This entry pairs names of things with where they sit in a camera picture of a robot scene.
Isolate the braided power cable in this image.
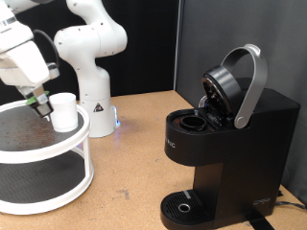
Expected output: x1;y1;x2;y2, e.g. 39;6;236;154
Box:
273;199;307;211

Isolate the black backdrop curtain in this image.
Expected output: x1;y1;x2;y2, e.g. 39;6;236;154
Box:
0;0;180;106

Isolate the white two-tier turntable stand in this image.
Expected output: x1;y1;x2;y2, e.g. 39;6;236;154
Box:
0;99;95;216

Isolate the black tape strip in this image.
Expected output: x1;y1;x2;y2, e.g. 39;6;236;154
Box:
244;209;276;230

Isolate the black Keurig coffee machine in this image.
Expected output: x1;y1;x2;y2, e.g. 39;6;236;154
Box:
159;43;301;230

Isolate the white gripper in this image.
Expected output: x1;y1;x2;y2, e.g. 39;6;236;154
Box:
0;39;52;109

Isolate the white mug with green handle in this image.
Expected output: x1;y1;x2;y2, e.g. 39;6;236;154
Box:
47;92;80;133

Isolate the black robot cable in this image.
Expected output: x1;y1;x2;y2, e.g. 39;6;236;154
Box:
32;28;60;66

